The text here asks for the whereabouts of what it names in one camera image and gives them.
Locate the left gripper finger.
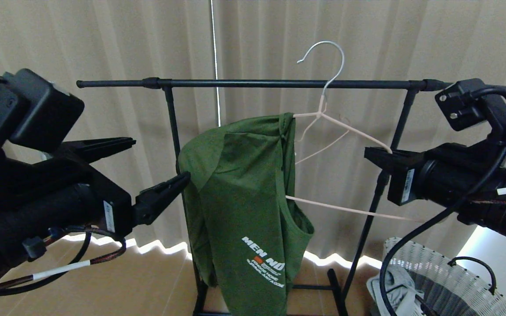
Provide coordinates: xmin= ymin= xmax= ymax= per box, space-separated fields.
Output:
xmin=61 ymin=137 xmax=137 ymax=165
xmin=132 ymin=171 xmax=191 ymax=227

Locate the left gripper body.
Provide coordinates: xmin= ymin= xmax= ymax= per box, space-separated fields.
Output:
xmin=0 ymin=154 xmax=135 ymax=275

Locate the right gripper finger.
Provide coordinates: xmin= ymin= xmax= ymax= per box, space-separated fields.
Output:
xmin=364 ymin=147 xmax=426 ymax=175

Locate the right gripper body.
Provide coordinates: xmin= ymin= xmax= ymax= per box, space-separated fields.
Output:
xmin=386 ymin=143 xmax=506 ymax=209

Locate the pink clothes hanger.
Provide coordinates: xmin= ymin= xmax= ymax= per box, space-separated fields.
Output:
xmin=286 ymin=41 xmax=425 ymax=222
xmin=295 ymin=115 xmax=352 ymax=165

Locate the green printed t-shirt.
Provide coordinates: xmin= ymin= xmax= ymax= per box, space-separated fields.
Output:
xmin=177 ymin=113 xmax=315 ymax=316

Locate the white laundry basket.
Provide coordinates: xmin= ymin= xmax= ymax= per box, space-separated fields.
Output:
xmin=367 ymin=237 xmax=506 ymax=316

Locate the black clothes rack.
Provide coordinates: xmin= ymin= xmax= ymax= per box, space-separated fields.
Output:
xmin=76 ymin=78 xmax=506 ymax=316

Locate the pale grey garment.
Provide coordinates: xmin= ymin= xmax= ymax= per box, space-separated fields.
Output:
xmin=366 ymin=263 xmax=425 ymax=316

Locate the beige curtain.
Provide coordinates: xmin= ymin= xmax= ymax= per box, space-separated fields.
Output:
xmin=0 ymin=0 xmax=506 ymax=268

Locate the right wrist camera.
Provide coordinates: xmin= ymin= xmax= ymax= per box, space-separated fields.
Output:
xmin=434 ymin=78 xmax=506 ymax=147

